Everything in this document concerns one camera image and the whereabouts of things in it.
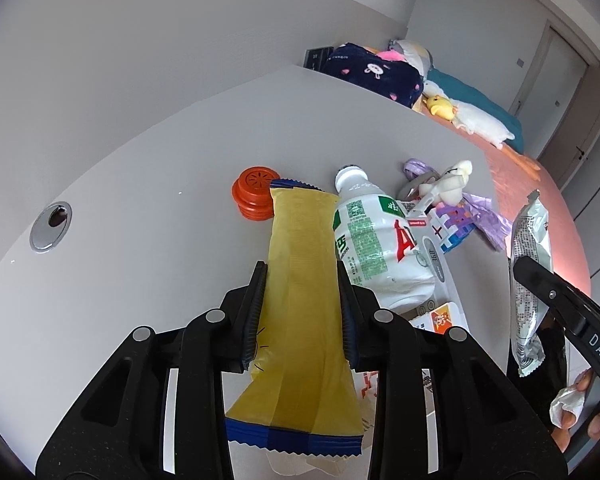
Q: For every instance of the white box red label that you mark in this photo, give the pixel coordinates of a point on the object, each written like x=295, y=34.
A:
x=442, y=280

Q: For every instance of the yellow duck plush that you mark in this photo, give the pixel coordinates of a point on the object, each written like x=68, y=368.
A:
x=439, y=106

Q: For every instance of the teal pillow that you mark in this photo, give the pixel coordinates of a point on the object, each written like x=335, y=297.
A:
x=470, y=97

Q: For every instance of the navy rabbit print blanket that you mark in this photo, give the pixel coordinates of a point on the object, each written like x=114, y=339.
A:
x=375, y=72

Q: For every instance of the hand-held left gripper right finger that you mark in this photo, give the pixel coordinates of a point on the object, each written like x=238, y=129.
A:
x=347, y=310

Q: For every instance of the white door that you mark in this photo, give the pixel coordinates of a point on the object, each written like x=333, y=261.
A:
x=550, y=85

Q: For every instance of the black box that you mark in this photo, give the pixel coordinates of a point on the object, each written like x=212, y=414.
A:
x=319, y=56

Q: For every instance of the bed with pink sheet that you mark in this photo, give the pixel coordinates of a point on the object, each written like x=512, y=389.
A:
x=540, y=180

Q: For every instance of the white goose plush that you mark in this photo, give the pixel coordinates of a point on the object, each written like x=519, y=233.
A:
x=480, y=120

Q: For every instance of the grey yellow patterned pillow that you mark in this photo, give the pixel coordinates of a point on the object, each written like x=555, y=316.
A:
x=415, y=55

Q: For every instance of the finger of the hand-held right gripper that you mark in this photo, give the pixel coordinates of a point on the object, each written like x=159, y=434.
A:
x=545, y=285

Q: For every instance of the white tissue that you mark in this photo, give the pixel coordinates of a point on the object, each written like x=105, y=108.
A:
x=567, y=405

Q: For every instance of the purple plastic bag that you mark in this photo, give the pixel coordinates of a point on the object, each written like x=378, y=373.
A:
x=485, y=215

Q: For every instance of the small orange print box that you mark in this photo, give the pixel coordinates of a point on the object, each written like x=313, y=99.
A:
x=442, y=320

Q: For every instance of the white packet purple blue print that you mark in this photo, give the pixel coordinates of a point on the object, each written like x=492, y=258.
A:
x=455, y=232

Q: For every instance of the white plush rabbit toy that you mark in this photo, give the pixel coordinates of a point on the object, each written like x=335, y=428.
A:
x=452, y=180

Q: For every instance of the pink cloth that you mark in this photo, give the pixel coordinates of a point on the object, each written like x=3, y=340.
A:
x=391, y=55

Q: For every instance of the white drink bottle green label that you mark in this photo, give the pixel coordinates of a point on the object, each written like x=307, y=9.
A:
x=375, y=240

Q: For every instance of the grey snack packet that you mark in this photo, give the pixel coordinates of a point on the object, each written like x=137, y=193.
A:
x=527, y=240

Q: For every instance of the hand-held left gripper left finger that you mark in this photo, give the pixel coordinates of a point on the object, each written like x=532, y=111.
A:
x=252, y=310

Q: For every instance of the yellow snack wrapper blue ends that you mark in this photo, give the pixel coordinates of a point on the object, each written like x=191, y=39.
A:
x=300, y=285

